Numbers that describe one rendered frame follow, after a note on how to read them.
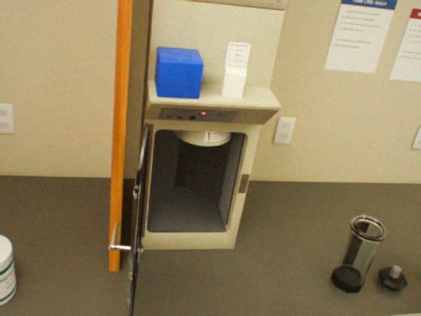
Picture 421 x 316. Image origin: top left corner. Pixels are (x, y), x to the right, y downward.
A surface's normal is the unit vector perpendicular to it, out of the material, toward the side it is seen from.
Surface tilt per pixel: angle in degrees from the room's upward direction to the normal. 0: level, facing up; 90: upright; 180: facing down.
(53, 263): 0
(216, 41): 90
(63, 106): 90
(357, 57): 90
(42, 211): 0
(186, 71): 90
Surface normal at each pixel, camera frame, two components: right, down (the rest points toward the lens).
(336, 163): 0.16, 0.52
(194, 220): 0.13, -0.85
